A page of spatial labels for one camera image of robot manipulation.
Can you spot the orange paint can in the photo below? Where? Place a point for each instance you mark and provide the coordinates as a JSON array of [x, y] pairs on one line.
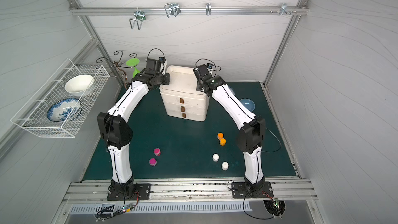
[[222, 142], [220, 136]]

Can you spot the double wire hook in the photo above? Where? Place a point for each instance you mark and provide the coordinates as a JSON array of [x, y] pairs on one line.
[[172, 9]]

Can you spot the pink paint can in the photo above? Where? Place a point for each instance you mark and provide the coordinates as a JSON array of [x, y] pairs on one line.
[[152, 162], [157, 151]]

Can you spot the aluminium top rail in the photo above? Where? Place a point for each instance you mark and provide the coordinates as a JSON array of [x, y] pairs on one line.
[[185, 11]]

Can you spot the white paint can left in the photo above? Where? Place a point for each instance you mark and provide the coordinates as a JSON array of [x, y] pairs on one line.
[[215, 157]]

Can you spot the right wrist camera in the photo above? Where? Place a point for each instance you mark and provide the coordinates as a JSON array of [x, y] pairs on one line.
[[202, 73]]

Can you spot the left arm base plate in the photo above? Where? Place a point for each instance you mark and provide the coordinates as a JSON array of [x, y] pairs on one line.
[[141, 191]]

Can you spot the white bowl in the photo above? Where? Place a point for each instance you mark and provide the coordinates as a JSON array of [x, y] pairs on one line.
[[79, 85]]

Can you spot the plain blue bowl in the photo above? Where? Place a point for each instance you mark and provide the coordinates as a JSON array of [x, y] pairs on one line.
[[248, 104]]

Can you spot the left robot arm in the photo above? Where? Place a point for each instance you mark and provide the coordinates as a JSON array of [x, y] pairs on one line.
[[115, 131]]

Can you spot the pink paint can far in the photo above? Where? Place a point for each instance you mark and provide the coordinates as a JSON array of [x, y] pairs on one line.
[[157, 151]]

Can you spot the small metal hook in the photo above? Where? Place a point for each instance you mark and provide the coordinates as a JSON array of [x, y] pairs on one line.
[[208, 9]]

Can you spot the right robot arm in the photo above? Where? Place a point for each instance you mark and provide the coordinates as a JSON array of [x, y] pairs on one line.
[[251, 128]]

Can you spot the white vent grille strip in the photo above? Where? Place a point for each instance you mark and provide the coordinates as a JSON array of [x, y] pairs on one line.
[[165, 207]]

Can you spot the white paint can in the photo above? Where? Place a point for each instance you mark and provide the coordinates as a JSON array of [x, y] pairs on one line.
[[225, 166], [215, 157]]

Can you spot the blue patterned plate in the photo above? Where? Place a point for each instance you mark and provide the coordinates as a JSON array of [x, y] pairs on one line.
[[64, 109]]

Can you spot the white three-drawer cabinet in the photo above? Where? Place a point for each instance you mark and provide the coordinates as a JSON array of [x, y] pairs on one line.
[[181, 98]]

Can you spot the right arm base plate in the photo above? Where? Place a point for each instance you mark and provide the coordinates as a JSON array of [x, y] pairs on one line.
[[261, 190]]

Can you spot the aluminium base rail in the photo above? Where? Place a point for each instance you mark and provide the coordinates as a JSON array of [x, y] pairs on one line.
[[190, 189]]

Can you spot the metal hook with green tag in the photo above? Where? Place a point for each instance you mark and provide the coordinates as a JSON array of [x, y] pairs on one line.
[[137, 20]]

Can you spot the green upturned wine glass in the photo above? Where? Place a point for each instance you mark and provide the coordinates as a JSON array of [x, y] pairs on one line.
[[133, 63]]

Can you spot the right end metal hook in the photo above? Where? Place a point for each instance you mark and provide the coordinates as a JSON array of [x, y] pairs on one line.
[[284, 9]]

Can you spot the white wire basket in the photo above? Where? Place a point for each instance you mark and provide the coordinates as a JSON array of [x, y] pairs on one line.
[[32, 117]]

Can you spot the white paint can right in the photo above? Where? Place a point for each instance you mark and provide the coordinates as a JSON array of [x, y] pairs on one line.
[[225, 166]]

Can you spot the pink paint can near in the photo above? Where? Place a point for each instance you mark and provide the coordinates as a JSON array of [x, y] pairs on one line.
[[152, 162]]

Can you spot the dark metal glass rack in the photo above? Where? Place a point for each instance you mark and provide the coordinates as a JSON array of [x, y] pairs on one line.
[[119, 67]]

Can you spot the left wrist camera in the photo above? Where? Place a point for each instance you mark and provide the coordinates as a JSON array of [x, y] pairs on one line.
[[157, 65]]

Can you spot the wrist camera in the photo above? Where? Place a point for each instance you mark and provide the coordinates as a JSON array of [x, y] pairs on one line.
[[202, 73], [157, 65]]

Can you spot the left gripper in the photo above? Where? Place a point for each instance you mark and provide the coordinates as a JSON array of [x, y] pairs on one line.
[[165, 78]]

